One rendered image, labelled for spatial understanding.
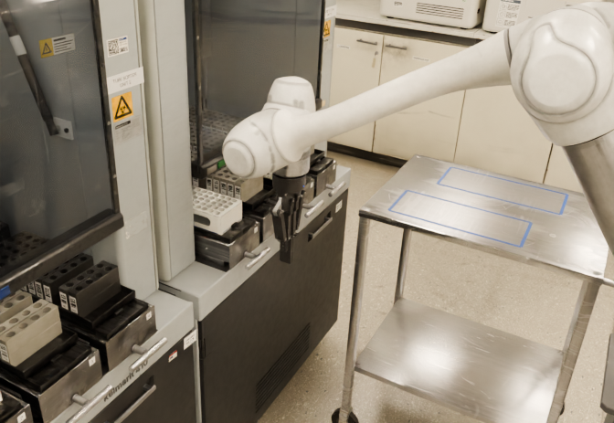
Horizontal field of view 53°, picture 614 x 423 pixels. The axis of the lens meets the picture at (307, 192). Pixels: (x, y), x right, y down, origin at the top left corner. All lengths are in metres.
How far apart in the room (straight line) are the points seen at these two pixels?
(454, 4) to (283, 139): 2.50
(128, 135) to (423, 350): 1.21
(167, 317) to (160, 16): 0.62
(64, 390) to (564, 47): 0.96
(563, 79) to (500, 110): 2.70
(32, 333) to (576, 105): 0.94
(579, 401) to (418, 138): 1.88
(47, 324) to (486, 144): 2.88
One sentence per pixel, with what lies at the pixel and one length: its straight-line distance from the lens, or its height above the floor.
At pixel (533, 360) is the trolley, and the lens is 2.12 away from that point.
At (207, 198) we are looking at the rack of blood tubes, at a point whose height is 0.87.
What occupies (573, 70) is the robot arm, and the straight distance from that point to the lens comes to 0.90.
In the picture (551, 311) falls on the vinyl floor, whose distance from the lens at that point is 2.86.
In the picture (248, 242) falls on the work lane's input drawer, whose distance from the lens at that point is 1.56.
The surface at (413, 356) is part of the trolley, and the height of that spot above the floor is 0.28.
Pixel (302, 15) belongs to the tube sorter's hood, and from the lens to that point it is 1.73.
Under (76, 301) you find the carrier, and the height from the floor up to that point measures 0.86.
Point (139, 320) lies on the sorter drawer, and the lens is 1.28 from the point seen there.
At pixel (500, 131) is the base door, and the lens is 3.63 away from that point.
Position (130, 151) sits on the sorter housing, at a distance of 1.25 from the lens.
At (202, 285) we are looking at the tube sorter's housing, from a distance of 1.47.
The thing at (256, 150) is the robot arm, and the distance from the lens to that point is 1.12.
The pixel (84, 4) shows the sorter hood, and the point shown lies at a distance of 1.10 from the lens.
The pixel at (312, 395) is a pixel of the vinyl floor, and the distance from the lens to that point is 2.25.
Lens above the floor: 1.58
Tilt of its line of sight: 27 degrees down
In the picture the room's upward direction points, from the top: 3 degrees clockwise
